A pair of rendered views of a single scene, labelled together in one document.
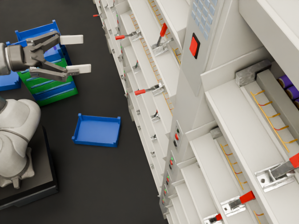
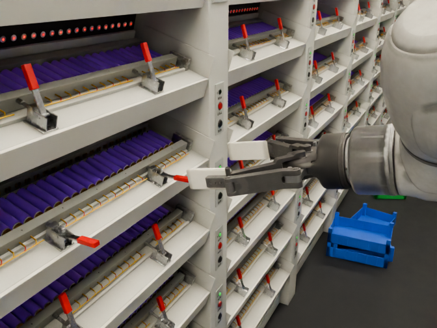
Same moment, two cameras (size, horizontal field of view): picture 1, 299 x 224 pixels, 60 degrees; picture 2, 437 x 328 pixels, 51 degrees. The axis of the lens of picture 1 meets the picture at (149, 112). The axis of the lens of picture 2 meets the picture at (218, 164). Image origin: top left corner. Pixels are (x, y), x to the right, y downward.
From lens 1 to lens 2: 127 cm
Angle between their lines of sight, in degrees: 91
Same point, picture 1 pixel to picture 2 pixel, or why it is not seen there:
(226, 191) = (241, 59)
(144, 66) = (123, 207)
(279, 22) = not seen: outside the picture
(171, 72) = (174, 81)
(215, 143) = not seen: hidden behind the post
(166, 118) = (187, 165)
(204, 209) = (241, 129)
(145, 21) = (109, 104)
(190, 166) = not seen: hidden behind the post
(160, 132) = (179, 247)
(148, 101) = (139, 283)
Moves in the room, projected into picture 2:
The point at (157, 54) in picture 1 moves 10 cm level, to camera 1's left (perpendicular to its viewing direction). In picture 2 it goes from (160, 89) to (195, 97)
